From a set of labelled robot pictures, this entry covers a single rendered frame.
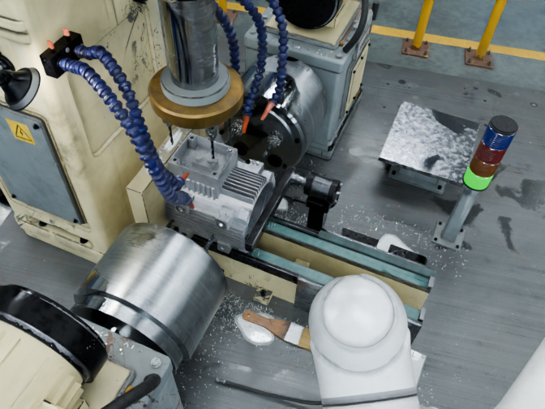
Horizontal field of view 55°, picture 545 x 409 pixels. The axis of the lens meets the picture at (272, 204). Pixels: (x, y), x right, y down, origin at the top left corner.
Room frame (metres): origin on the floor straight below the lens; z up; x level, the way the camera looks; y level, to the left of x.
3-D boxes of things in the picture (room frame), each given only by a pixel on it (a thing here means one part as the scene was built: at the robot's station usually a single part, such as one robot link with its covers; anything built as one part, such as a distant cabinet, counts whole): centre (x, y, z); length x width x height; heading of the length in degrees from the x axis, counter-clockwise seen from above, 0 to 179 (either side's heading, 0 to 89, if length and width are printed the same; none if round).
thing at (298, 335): (0.57, -0.04, 0.80); 0.21 x 0.05 x 0.01; 70
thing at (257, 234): (0.77, 0.00, 1.01); 0.26 x 0.04 x 0.03; 159
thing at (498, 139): (0.87, -0.49, 1.19); 0.06 x 0.06 x 0.04
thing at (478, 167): (0.87, -0.49, 1.10); 0.06 x 0.06 x 0.04
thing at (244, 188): (0.79, 0.12, 1.01); 0.20 x 0.19 x 0.19; 69
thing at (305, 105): (1.10, 0.00, 1.04); 0.41 x 0.25 x 0.25; 159
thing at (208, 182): (0.80, 0.16, 1.11); 0.12 x 0.11 x 0.07; 69
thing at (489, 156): (0.87, -0.49, 1.14); 0.06 x 0.06 x 0.04
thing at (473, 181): (0.87, -0.49, 1.05); 0.06 x 0.06 x 0.04
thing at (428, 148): (1.14, -0.45, 0.86); 0.27 x 0.24 x 0.12; 159
